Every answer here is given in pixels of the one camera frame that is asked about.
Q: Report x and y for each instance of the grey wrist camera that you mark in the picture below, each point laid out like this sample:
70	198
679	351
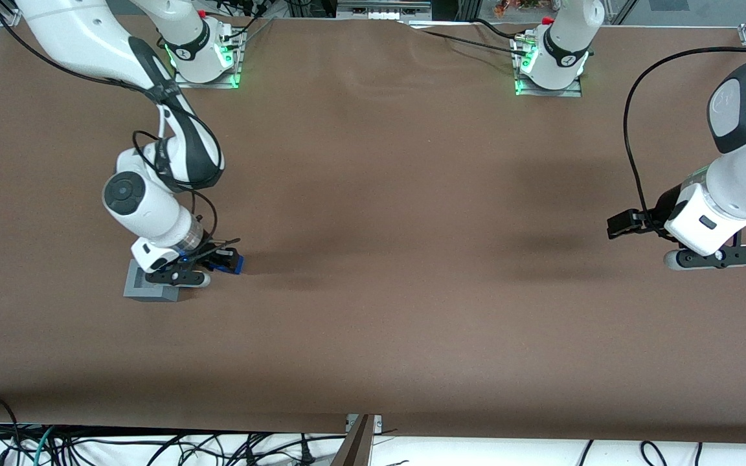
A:
179	278
716	257

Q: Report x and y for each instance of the small blue plastic part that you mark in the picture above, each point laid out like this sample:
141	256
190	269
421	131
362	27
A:
239	265

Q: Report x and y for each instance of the white power strip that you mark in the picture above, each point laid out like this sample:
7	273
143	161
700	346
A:
383	10

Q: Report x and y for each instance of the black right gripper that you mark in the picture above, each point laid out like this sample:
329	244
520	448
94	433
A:
212	254

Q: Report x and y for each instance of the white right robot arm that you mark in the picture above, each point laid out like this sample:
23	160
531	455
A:
153	207

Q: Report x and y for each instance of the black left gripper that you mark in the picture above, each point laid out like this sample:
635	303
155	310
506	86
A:
666	206

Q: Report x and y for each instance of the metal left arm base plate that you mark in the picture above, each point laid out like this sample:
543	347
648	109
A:
548	92

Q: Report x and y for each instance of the brown table cover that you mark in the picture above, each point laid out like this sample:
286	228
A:
412	259

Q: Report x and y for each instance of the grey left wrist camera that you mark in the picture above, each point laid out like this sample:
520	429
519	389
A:
716	257

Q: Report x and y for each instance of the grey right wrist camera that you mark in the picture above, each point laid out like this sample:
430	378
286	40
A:
179	278

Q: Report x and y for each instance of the gray square base block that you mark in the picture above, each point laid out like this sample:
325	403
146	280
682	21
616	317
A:
136	288

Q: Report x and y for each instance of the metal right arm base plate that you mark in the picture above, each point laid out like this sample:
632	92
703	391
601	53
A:
208	84

